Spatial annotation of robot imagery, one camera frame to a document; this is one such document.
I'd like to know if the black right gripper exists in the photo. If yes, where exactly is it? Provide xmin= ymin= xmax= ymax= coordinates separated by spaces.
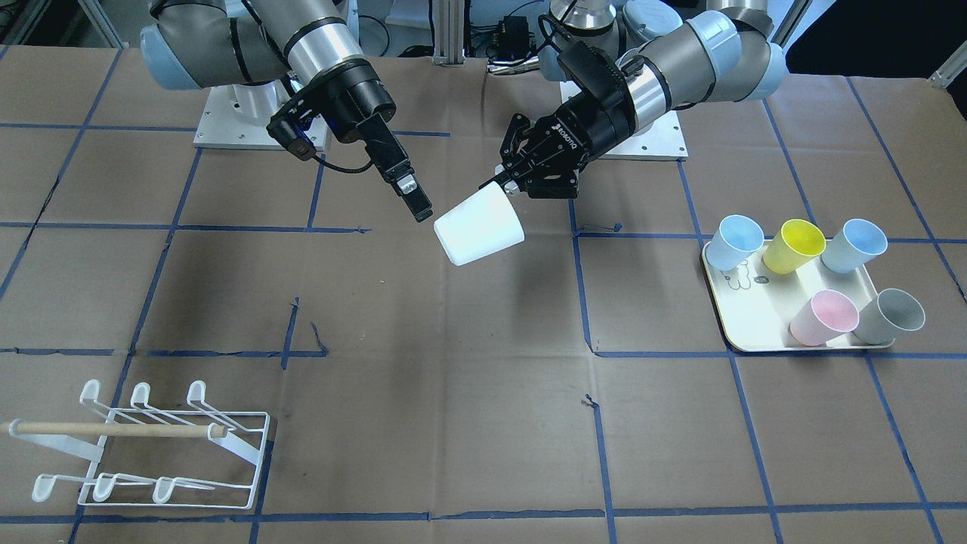
xmin=275 ymin=60 xmax=433 ymax=221

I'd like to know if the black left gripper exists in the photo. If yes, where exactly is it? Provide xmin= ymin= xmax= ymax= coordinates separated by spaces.
xmin=491 ymin=95 xmax=616 ymax=199

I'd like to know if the white ikea cup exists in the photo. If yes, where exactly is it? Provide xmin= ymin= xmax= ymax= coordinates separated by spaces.
xmin=433 ymin=182 xmax=525 ymax=266

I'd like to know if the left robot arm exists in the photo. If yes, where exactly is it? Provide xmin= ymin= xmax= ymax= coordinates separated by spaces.
xmin=484 ymin=1 xmax=788 ymax=199

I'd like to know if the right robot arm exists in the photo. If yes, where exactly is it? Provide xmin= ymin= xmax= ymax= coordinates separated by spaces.
xmin=141 ymin=1 xmax=432 ymax=221

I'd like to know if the light blue cup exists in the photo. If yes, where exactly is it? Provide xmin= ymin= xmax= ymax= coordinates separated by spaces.
xmin=820 ymin=218 xmax=888 ymax=274
xmin=705 ymin=215 xmax=765 ymax=271

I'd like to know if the yellow cup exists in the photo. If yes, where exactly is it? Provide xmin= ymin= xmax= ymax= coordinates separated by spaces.
xmin=763 ymin=219 xmax=826 ymax=275

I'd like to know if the pink cup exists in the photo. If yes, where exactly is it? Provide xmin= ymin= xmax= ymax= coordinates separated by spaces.
xmin=789 ymin=289 xmax=860 ymax=345

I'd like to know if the grey cup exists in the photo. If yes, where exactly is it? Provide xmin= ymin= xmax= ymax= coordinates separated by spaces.
xmin=853 ymin=288 xmax=926 ymax=345

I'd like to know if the cream plastic tray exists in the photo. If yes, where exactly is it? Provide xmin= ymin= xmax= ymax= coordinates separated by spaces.
xmin=700 ymin=242 xmax=879 ymax=354

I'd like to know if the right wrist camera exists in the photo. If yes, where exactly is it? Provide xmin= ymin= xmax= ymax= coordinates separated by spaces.
xmin=267 ymin=113 xmax=317 ymax=161

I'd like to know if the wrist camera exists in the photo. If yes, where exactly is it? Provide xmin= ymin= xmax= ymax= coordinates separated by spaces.
xmin=267 ymin=113 xmax=317 ymax=161
xmin=558 ymin=42 xmax=631 ymax=110

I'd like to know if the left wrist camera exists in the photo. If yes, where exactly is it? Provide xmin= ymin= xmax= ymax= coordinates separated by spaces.
xmin=558 ymin=42 xmax=631 ymax=110

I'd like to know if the aluminium frame post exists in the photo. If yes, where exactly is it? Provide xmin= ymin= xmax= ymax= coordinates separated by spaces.
xmin=428 ymin=0 xmax=470 ymax=66

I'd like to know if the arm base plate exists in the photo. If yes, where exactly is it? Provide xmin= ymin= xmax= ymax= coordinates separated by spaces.
xmin=193 ymin=82 xmax=289 ymax=150
xmin=588 ymin=66 xmax=688 ymax=161

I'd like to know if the white wire cup rack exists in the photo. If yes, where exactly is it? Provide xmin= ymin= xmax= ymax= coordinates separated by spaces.
xmin=2 ymin=379 xmax=273 ymax=511

